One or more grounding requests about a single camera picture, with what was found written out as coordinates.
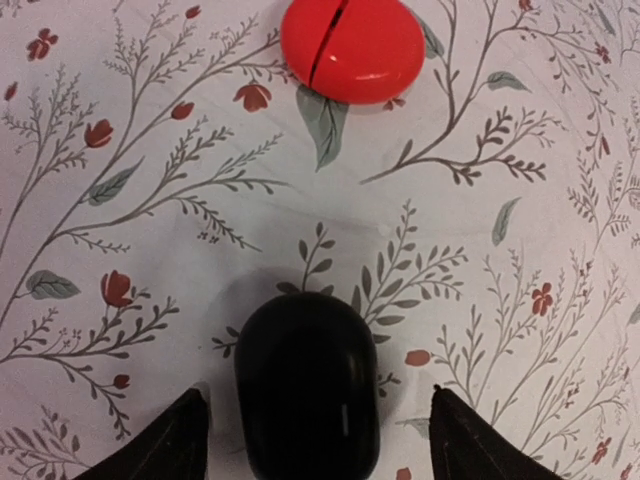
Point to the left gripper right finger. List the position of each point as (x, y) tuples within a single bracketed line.
[(464, 446)]

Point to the red earbud charging case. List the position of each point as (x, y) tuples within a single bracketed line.
[(354, 52)]

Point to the floral patterned table mat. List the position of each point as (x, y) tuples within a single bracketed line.
[(163, 175)]

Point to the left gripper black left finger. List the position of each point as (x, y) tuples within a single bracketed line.
[(173, 446)]

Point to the black earbud charging case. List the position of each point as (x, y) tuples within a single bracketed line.
[(307, 381)]

